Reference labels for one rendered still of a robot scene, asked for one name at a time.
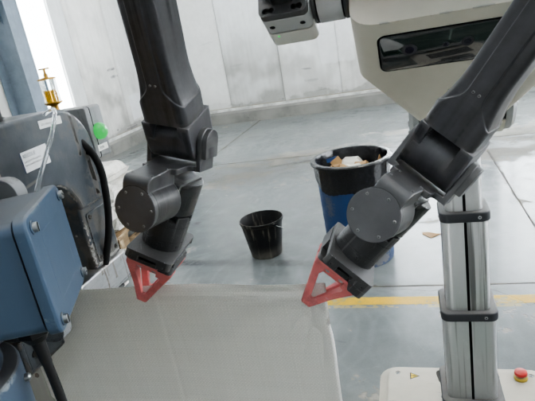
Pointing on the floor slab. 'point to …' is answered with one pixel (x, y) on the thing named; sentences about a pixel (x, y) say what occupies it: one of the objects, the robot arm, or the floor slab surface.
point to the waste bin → (349, 181)
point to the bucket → (263, 233)
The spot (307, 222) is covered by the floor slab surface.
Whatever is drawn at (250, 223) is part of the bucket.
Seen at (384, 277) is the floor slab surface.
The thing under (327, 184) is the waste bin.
